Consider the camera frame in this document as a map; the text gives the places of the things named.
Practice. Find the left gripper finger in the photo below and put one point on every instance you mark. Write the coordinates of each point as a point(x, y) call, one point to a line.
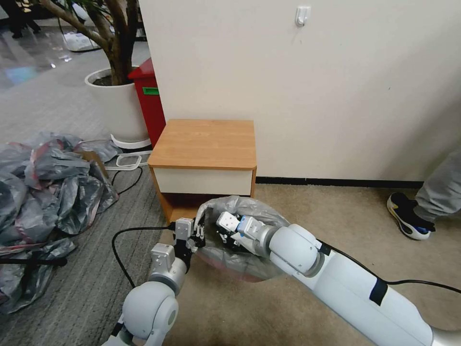
point(202, 236)
point(196, 229)

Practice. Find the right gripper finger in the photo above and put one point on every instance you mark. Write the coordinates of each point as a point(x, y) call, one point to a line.
point(218, 227)
point(225, 240)

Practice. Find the grey plastic garbage bag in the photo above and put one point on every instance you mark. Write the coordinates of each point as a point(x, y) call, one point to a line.
point(259, 216)

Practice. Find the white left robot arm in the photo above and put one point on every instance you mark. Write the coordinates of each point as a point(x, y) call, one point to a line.
point(149, 310)

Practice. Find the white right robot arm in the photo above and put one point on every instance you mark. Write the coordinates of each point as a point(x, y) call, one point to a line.
point(345, 284)

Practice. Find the pile of grey garbage bags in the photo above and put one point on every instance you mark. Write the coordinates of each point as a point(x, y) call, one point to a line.
point(43, 191)

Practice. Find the white plastic bag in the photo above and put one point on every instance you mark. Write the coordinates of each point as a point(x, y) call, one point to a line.
point(79, 41)

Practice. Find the wooden nightstand with white drawer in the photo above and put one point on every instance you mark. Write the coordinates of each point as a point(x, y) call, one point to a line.
point(205, 144)

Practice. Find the white pot saucer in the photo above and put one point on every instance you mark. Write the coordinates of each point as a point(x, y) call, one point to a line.
point(126, 143)

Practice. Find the black baseboard strip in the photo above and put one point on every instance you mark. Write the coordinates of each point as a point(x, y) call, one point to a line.
point(342, 180)

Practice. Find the brown cardboard box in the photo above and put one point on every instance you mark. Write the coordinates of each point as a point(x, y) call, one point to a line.
point(94, 162)

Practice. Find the red metal box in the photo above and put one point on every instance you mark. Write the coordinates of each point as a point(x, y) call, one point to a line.
point(149, 108)

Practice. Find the white round plant pot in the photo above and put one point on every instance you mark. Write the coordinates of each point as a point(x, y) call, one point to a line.
point(119, 108)

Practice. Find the green label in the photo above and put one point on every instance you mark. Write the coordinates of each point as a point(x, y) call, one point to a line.
point(150, 90)

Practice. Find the black stand leg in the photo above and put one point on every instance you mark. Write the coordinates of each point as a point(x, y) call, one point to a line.
point(32, 261)

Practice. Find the person's black and white shoe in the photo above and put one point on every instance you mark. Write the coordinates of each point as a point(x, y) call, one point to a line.
point(407, 216)

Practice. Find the brown tree trunk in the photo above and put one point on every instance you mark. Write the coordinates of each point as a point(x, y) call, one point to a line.
point(117, 54)

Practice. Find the person's leg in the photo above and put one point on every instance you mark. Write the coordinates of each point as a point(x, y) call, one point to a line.
point(441, 191)

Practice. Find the person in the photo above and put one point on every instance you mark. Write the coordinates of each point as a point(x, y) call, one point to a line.
point(21, 18)

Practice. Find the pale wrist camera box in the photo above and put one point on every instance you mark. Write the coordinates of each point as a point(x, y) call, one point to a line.
point(228, 221)
point(183, 227)

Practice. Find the white rectangular frame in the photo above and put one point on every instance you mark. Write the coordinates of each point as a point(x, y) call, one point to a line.
point(120, 166)

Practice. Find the white wall hook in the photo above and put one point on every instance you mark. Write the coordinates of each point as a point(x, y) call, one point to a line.
point(302, 15)

